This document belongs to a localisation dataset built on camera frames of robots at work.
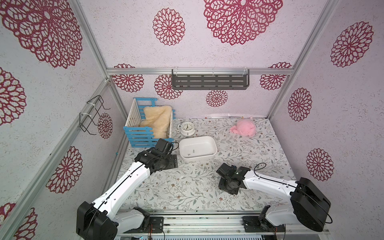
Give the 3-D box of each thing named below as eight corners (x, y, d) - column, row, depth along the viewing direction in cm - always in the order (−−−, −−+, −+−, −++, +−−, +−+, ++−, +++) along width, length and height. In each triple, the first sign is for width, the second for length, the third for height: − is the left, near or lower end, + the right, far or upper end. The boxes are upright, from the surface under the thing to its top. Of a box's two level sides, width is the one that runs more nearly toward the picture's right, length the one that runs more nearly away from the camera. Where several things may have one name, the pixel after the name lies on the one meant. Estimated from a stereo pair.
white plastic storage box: (179, 162, 99) (178, 157, 94) (180, 141, 110) (179, 136, 105) (217, 162, 99) (218, 157, 94) (214, 141, 110) (215, 136, 105)
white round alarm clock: (184, 138, 111) (184, 134, 107) (178, 128, 117) (177, 124, 114) (197, 133, 114) (197, 129, 111) (190, 123, 121) (190, 119, 117)
